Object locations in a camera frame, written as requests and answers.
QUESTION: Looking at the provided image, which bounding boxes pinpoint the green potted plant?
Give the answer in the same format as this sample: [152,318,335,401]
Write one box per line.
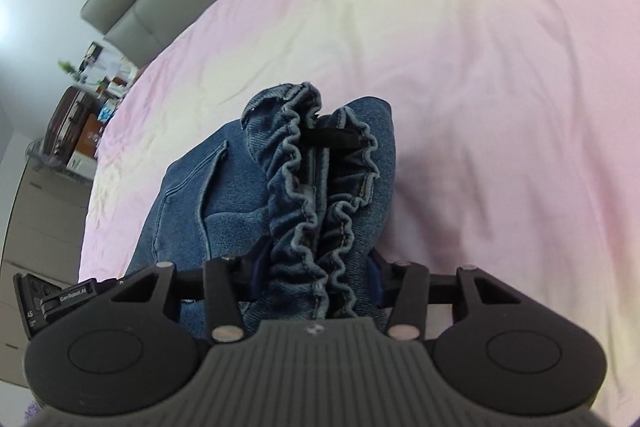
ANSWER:
[58,61,81,82]

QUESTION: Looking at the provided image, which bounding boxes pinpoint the pink floral bed cover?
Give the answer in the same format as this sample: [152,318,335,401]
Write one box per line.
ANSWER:
[79,0,639,426]

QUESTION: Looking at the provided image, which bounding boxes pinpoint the blue denim jeans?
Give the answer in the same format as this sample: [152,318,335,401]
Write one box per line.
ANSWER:
[129,83,396,333]

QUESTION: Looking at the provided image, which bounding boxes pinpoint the dark maroon suitcase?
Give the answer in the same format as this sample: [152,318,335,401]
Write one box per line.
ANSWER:
[42,87,100,164]

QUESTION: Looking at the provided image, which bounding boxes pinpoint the white cabinet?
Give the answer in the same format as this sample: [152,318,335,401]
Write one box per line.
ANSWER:
[66,150,98,181]

